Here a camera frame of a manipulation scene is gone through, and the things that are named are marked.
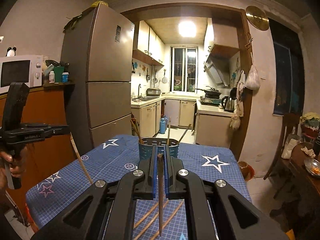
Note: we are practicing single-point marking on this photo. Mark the kitchen window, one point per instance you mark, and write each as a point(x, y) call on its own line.
point(184, 69)

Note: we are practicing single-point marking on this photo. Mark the toaster oven on counter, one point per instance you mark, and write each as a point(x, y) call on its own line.
point(153, 92)

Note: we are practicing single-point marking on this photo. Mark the grey three-door refrigerator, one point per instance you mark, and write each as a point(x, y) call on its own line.
point(98, 50)

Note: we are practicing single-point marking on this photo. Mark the range hood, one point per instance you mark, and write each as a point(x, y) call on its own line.
point(218, 70)

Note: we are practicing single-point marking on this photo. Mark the white pill bottle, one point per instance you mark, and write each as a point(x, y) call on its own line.
point(51, 77)

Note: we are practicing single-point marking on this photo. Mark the dark wooden chair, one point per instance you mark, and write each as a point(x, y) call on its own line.
point(288, 133)

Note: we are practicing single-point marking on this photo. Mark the electric kettle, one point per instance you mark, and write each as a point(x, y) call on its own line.
point(228, 104)

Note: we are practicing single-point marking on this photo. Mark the green container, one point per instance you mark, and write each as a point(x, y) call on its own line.
point(58, 71)

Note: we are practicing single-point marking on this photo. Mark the white microwave oven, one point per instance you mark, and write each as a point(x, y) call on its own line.
point(25, 68)

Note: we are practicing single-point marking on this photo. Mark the teal perforated utensil holder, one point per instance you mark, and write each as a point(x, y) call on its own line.
point(145, 149)

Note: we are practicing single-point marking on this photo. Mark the person's left hand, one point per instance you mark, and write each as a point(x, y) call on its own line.
point(17, 166)

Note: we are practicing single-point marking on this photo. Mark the round gold wall clock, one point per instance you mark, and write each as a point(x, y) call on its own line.
point(257, 18)

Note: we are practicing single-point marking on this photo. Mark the orange wooden cabinet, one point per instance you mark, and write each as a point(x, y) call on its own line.
point(43, 106)

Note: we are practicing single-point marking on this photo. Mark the gas stove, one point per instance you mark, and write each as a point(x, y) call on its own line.
point(210, 101)

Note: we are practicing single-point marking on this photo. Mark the blue water bottle on floor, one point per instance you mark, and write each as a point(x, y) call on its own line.
point(163, 125)

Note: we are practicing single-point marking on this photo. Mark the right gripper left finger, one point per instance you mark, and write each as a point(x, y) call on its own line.
point(105, 210)

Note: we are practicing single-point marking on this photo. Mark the white hanging plastic bag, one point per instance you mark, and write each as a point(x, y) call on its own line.
point(253, 79)

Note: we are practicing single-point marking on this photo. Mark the dark wooden side table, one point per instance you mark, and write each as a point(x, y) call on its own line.
point(308, 184)

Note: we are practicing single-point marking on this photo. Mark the blue lidded jar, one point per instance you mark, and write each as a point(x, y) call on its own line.
point(65, 76)

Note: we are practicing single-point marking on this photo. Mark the black wok on stove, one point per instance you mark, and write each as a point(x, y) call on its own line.
point(210, 93)

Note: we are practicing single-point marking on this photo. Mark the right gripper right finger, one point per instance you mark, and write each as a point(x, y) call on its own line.
point(215, 210)

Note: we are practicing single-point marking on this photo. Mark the blue grid star tablecloth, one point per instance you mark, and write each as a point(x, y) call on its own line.
point(118, 156)

